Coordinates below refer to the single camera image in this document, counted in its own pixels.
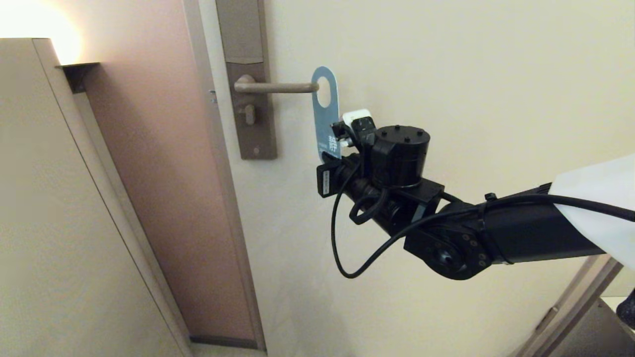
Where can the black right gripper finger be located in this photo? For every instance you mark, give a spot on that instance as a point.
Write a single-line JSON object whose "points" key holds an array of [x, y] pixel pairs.
{"points": [[333, 160]]}

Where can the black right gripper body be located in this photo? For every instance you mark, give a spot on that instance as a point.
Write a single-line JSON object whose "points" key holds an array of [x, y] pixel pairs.
{"points": [[330, 178]]}

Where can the blue do-not-disturb door hanger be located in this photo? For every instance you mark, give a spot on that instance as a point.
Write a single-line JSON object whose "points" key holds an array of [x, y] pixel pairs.
{"points": [[327, 124]]}

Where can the white door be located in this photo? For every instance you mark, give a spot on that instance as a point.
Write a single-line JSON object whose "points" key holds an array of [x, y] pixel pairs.
{"points": [[446, 74]]}

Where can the brown metal lock plate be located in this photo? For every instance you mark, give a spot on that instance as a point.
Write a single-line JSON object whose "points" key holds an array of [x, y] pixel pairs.
{"points": [[243, 29]]}

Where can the small metal hinge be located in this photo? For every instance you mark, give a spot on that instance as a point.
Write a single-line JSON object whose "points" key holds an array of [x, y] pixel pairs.
{"points": [[548, 318]]}

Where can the dark cabinet side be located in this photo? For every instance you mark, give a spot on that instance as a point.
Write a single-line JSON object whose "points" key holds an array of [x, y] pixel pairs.
{"points": [[590, 337]]}

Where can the dark wall lamp bracket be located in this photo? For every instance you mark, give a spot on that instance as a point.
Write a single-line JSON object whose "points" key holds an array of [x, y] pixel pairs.
{"points": [[78, 73]]}

